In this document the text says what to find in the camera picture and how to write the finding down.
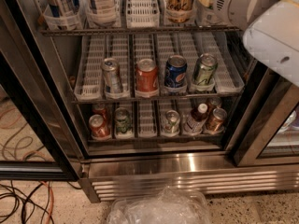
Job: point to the top wire shelf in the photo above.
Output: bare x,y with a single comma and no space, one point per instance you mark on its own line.
139,30

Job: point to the empty white tray top shelf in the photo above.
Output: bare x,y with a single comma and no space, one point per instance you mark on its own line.
142,13

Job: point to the brown can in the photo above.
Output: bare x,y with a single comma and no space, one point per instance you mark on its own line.
213,102
216,119

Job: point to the gold tall can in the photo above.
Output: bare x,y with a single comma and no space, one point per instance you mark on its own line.
179,11

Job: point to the brown can bottom front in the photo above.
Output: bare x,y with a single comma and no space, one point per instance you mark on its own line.
216,119

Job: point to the middle wire shelf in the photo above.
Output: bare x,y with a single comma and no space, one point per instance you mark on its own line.
156,98

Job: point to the brown bottle white cap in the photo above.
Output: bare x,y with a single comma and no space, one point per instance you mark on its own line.
196,119

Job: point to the red can bottom rear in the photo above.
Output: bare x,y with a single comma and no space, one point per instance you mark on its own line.
101,109

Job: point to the sliding glass door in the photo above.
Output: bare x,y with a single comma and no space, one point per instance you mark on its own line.
273,137
39,137

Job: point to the white green can bottom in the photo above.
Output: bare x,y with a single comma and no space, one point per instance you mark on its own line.
170,121

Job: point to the green can bottom shelf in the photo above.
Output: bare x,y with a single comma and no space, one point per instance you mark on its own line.
122,120

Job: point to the stainless steel display fridge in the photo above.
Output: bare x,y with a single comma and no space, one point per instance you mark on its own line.
124,165

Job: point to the wire shelf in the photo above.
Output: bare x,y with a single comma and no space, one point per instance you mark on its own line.
139,30
156,98

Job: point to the red soda can middle shelf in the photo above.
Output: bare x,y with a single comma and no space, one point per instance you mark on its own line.
146,75

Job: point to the brown can bottom rear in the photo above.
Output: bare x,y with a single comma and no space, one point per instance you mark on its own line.
213,102

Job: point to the silver can middle shelf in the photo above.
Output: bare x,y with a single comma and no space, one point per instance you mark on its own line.
112,75

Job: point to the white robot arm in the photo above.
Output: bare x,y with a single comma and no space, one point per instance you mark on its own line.
271,30

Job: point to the empty white tray bottom shelf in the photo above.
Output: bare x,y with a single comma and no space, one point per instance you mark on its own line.
147,127

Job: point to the green can shelf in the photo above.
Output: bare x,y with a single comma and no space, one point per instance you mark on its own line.
204,69
122,120

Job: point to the left sliding glass door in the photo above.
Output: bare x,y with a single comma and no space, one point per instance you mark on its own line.
39,137

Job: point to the red can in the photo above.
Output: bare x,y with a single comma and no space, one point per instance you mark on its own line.
101,109
98,126

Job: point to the empty white tray shelf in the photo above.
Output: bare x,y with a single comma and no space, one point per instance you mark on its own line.
147,127
142,13

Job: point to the blue pepsi can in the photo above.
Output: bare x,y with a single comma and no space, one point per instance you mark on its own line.
175,71

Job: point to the clear plastic bag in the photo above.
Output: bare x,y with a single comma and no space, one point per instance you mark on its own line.
169,206

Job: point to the red can bottom front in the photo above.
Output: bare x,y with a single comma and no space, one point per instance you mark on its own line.
98,126

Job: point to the right sliding glass door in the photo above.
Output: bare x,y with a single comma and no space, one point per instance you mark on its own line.
273,137

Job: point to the empty white tray middle left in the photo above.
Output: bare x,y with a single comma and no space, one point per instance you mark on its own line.
89,82

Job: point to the green can middle shelf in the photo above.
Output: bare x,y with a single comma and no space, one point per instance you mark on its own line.
204,69

